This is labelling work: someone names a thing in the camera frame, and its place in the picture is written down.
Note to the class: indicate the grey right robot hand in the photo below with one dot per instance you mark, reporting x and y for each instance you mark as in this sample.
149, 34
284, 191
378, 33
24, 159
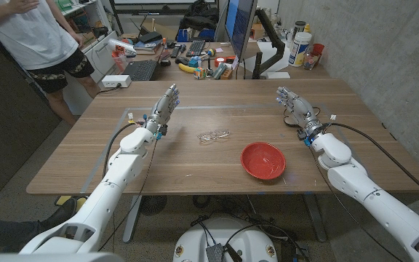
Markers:
302, 109

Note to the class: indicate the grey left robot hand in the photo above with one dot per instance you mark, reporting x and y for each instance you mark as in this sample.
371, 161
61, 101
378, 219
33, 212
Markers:
163, 111

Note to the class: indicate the red bowl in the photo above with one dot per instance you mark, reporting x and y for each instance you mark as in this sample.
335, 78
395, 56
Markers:
264, 160

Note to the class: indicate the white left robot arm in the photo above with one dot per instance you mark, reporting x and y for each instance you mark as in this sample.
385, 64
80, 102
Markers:
111, 189

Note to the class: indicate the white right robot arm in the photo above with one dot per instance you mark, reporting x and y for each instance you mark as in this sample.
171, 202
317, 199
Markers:
377, 203

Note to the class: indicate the wooden desk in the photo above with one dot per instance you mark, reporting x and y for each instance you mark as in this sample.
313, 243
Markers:
304, 72

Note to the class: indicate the flat white box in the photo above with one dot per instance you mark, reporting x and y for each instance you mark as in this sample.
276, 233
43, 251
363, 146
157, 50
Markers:
278, 75

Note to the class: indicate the black laptop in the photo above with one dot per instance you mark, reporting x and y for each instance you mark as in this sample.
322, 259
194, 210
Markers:
142, 70

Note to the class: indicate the black computer mouse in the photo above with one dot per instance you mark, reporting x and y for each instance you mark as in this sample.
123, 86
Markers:
165, 62

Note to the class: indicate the clear plastic cup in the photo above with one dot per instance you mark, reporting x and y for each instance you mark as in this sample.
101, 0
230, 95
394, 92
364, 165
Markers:
310, 61

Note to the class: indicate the yellow banana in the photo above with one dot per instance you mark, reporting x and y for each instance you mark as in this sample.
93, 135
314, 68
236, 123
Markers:
187, 68

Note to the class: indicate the colourful puzzle cube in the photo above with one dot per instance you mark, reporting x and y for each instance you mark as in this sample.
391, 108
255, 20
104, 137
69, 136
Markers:
199, 73

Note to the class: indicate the white power strip box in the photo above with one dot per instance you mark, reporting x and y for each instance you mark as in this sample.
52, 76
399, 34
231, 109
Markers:
116, 81

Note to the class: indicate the white canister blue label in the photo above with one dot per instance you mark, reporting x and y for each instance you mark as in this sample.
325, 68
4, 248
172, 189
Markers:
299, 49

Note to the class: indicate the black remote control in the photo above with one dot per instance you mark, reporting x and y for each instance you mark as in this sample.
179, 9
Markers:
176, 51

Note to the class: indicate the red cup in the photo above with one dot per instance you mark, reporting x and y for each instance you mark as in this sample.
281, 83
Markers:
318, 48

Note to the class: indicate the white paper sheet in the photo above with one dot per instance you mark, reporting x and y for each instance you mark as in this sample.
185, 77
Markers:
266, 52

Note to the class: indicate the teal grey tool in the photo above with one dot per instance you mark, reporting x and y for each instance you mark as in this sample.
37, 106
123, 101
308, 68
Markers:
219, 70

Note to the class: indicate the black keyboard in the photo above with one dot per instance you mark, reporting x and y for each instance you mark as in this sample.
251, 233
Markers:
195, 48

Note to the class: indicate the stack of books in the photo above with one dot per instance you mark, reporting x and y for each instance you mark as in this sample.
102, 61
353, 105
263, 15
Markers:
149, 40

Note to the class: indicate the orange brick block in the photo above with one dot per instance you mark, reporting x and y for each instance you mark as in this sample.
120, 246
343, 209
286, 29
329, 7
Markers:
226, 74

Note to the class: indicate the white tube red print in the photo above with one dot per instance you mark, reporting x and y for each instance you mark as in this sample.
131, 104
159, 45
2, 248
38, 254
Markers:
122, 47

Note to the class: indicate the white cabinet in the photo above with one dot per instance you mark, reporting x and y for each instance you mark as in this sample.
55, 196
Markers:
102, 58

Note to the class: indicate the small yellow bottle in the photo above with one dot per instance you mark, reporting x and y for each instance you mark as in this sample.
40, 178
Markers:
307, 28

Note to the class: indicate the jar with black lid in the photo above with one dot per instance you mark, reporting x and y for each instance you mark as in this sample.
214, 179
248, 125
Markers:
298, 26

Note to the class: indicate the blue bag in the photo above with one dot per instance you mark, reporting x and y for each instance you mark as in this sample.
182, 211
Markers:
206, 34

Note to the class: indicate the brown cardboard box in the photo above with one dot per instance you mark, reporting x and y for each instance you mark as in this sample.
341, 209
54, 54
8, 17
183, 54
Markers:
257, 32

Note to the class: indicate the round black floor fan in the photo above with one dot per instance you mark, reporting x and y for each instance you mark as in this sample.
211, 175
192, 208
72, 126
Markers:
153, 205

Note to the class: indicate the black backpack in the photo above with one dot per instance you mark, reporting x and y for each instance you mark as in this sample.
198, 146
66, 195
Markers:
198, 16

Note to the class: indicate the computer monitor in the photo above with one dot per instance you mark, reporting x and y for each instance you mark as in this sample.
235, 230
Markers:
240, 25

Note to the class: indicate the grey table leg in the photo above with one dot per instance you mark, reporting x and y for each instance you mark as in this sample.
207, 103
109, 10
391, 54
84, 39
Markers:
315, 218
131, 218

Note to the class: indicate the white shelf with clutter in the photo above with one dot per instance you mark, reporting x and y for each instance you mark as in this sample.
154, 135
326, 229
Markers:
82, 22

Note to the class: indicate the yellow flat floor pad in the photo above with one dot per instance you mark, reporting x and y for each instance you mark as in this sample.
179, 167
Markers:
62, 200

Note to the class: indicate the white robot torso base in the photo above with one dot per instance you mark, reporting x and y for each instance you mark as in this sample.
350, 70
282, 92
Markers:
247, 242

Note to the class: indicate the person in white t-shirt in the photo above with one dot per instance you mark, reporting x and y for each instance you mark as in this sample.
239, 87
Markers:
31, 32

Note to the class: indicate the white robot chest edge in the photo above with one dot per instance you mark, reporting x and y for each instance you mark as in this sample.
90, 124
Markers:
49, 257

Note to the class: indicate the seated person dark trousers leg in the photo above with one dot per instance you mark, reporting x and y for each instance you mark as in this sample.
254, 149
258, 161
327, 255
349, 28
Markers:
6, 231

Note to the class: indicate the clear frame glasses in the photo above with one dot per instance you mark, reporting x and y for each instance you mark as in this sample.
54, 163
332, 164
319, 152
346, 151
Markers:
213, 135

